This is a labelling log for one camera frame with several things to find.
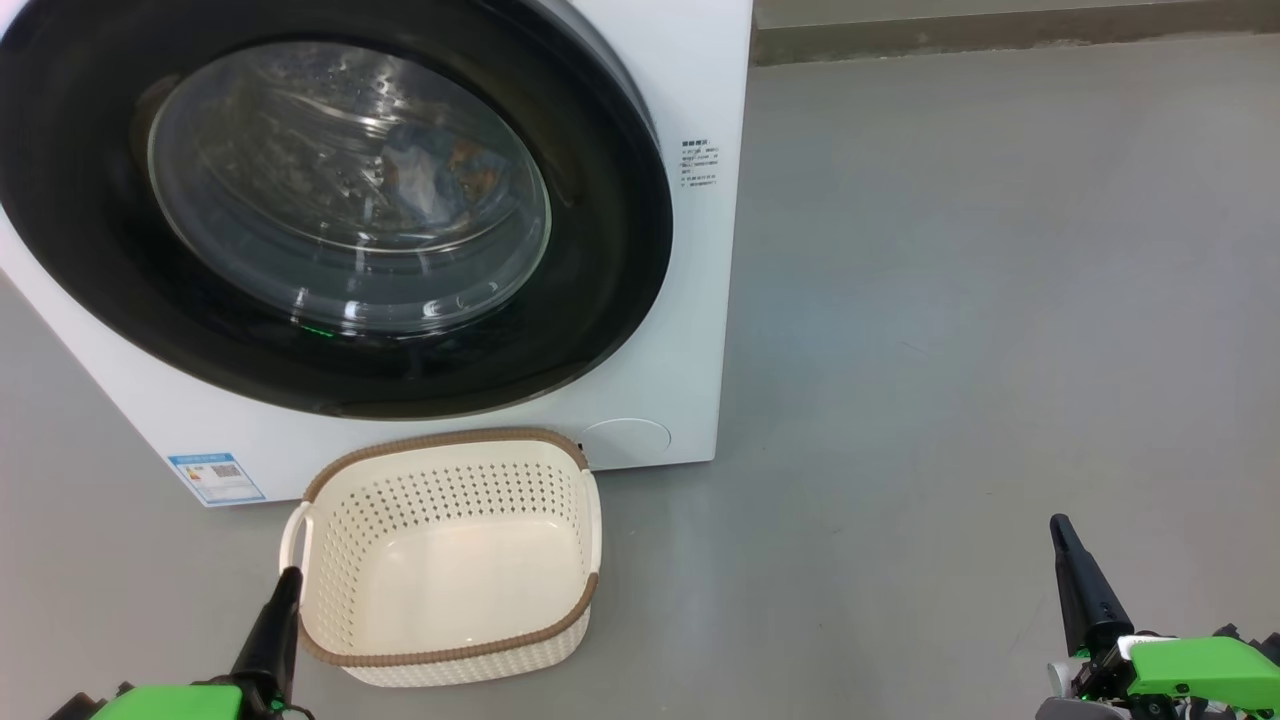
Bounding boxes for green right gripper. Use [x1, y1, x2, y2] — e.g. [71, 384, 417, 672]
[1045, 513, 1280, 720]

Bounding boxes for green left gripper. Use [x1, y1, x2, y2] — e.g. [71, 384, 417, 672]
[88, 566, 305, 720]

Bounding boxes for blue bear print clothes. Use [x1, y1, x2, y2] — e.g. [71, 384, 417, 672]
[380, 135, 501, 226]

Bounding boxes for black washing machine door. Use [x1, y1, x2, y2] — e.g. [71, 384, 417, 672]
[0, 0, 674, 421]

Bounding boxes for cream perforated laundry basket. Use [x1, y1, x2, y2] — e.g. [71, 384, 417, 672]
[280, 427, 603, 689]

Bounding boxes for white washing machine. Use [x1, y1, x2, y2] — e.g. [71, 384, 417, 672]
[0, 0, 754, 509]

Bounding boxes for blue energy label sticker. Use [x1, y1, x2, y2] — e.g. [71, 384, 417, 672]
[167, 452, 267, 507]

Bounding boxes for round white filter cover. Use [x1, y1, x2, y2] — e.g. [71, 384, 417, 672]
[580, 418, 673, 471]

